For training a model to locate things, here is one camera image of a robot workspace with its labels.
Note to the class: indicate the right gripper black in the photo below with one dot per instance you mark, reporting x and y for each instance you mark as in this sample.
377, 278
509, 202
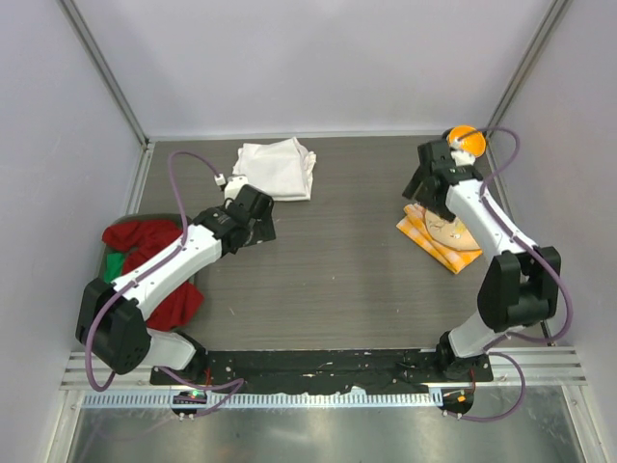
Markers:
419, 177

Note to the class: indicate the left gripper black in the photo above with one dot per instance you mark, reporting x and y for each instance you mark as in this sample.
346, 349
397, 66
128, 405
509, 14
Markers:
263, 230

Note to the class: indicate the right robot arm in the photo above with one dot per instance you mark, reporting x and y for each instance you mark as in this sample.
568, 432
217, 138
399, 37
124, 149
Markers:
520, 287

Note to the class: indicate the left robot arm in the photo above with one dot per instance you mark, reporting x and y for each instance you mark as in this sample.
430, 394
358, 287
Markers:
112, 322

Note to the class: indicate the orange checkered cloth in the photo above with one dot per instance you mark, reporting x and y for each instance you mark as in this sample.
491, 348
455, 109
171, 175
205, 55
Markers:
412, 225

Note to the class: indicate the orange bowl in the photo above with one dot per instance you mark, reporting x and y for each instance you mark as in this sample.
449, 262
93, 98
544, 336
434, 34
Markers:
468, 139

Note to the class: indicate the folded white t-shirt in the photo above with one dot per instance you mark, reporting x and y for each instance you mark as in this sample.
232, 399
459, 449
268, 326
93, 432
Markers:
283, 170

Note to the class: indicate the embroidered round plate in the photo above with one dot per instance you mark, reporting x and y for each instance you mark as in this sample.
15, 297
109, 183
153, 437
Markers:
453, 235

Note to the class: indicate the grey plastic tray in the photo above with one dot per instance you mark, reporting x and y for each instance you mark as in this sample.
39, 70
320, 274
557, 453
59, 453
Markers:
140, 237

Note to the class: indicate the green t-shirt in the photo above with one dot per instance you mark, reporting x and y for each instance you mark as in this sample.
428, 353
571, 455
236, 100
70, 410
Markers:
113, 268

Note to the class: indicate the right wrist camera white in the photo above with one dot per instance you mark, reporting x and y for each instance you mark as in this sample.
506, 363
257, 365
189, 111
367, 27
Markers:
462, 157

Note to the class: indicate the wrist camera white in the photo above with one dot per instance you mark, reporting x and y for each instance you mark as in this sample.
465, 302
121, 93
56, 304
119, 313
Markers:
462, 157
230, 186

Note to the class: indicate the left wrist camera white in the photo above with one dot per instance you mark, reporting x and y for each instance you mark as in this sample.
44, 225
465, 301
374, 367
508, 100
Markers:
230, 186

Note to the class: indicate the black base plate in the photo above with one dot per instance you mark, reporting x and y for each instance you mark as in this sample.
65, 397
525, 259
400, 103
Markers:
326, 372

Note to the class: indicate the aluminium rail frame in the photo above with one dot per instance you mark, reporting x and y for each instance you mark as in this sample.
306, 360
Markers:
540, 366

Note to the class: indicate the white slotted cable duct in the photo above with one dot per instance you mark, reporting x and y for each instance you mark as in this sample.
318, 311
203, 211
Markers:
188, 399

